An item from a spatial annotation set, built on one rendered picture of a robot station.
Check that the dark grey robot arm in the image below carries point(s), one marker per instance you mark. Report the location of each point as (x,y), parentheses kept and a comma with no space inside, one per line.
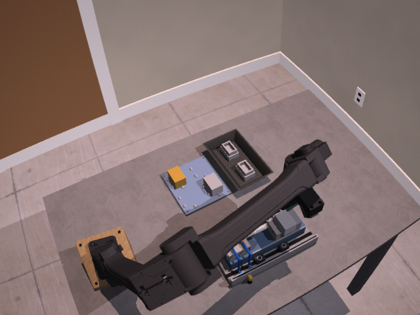
(189,261)

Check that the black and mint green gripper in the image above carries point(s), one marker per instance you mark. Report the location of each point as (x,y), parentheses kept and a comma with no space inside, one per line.
(289,206)

